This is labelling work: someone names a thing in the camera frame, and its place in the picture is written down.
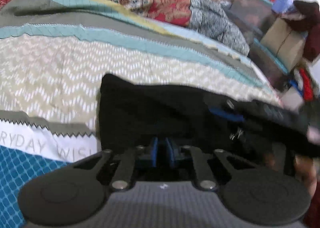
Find patchwork floral quilt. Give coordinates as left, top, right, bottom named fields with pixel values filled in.
left=0, top=0, right=250, bottom=56

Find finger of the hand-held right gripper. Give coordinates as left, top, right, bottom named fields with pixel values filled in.
left=220, top=117, right=249, bottom=142
left=209, top=99, right=248, bottom=119

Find dark maroon cloth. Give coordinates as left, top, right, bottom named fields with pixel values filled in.
left=282, top=0, right=320, bottom=62

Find red cloth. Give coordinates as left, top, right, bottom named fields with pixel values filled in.
left=299, top=68, right=315, bottom=101

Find black pants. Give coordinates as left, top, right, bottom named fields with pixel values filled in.
left=96, top=73, right=310, bottom=168

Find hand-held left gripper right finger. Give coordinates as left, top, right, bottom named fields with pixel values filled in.
left=165, top=137, right=253, bottom=191

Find person's right hand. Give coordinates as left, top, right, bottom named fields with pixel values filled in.
left=291, top=126, right=320, bottom=200

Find clear plastic storage box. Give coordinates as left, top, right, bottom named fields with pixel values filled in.
left=225, top=0, right=290, bottom=89

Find cardboard box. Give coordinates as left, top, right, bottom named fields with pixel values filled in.
left=260, top=18, right=307, bottom=71

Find chevron striped bedspread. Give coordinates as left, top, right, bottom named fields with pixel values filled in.
left=0, top=0, right=283, bottom=228

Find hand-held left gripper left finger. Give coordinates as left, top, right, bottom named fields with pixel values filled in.
left=72, top=137, right=159, bottom=191

